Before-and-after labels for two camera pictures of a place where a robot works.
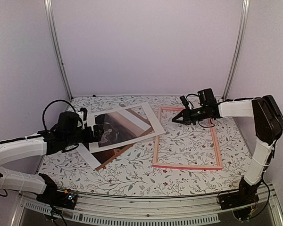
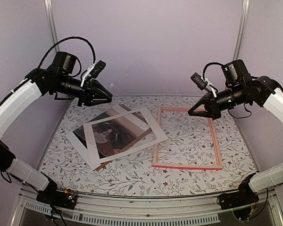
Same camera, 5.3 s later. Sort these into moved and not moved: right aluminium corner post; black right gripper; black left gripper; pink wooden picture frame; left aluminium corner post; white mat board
Moved: black right gripper; black left gripper; white mat board
Not moved: right aluminium corner post; left aluminium corner post; pink wooden picture frame
